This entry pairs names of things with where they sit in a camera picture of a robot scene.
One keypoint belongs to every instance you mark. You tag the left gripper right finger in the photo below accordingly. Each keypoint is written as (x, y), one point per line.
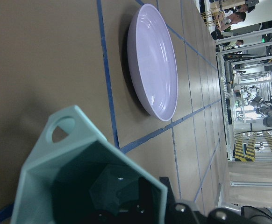
(170, 200)

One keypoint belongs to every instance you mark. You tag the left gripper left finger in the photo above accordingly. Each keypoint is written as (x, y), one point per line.
(140, 210)

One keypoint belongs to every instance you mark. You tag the mint green faceted cup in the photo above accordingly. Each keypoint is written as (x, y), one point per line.
(73, 171)

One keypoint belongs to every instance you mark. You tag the lilac plate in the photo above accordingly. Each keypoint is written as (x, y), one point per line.
(152, 63)

